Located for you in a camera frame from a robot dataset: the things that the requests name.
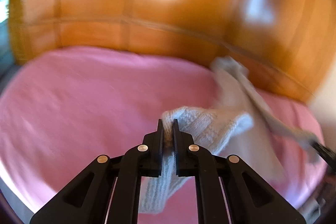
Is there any white knitted sweater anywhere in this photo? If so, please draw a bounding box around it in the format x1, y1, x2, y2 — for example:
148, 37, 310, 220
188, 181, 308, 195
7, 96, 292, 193
139, 57, 318, 214

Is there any pink bed sheet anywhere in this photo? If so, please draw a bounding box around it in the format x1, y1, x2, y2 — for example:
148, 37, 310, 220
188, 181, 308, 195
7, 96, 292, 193
1, 47, 326, 223

